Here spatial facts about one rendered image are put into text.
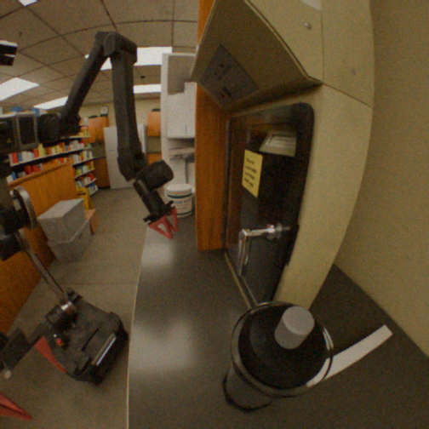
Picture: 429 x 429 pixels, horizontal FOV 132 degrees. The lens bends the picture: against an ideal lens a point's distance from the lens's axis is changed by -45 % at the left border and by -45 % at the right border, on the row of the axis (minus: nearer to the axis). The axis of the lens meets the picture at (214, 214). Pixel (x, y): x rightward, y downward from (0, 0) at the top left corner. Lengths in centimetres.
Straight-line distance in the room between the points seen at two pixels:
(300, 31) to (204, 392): 54
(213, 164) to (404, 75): 65
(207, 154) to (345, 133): 39
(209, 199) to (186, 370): 47
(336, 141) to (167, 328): 48
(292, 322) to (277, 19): 28
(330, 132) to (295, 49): 10
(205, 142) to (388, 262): 68
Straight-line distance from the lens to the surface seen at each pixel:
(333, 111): 24
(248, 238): 26
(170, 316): 47
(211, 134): 53
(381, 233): 65
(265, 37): 22
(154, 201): 52
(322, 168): 23
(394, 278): 67
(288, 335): 16
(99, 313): 149
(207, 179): 55
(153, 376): 42
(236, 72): 31
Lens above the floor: 134
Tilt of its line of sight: 25 degrees down
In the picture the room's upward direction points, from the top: 1 degrees clockwise
